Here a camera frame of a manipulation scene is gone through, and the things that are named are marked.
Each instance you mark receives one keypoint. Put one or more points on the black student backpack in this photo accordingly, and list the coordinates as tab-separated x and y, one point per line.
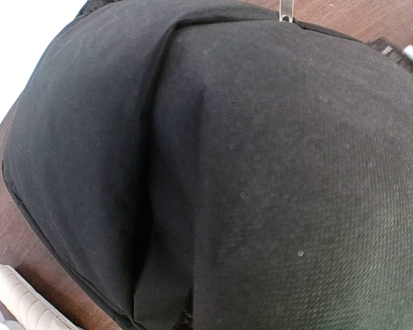
205	156

